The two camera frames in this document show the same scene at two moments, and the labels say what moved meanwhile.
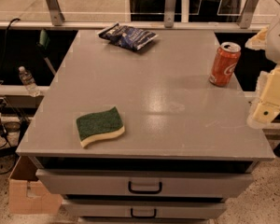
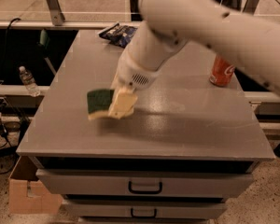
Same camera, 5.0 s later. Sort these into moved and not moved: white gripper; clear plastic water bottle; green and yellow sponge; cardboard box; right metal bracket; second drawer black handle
Moved: white gripper; green and yellow sponge
Not moved: cardboard box; clear plastic water bottle; second drawer black handle; right metal bracket
